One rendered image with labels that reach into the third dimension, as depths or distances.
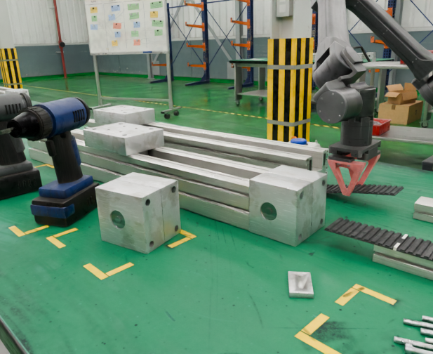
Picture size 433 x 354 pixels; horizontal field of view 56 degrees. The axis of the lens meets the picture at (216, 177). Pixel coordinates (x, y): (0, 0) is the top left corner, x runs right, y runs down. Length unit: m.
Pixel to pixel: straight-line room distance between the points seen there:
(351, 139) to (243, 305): 0.40
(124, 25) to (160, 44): 0.68
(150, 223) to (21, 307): 0.21
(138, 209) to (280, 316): 0.26
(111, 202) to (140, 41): 5.93
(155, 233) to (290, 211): 0.21
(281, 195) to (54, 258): 0.36
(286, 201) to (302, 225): 0.05
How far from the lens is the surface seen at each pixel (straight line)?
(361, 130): 0.80
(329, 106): 0.73
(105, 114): 1.27
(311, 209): 0.68
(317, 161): 0.90
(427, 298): 0.59
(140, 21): 6.54
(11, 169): 0.99
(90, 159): 1.02
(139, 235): 0.65
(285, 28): 4.24
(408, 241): 0.64
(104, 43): 6.98
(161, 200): 0.65
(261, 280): 0.57
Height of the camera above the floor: 1.09
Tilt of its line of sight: 18 degrees down
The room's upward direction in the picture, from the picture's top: 2 degrees counter-clockwise
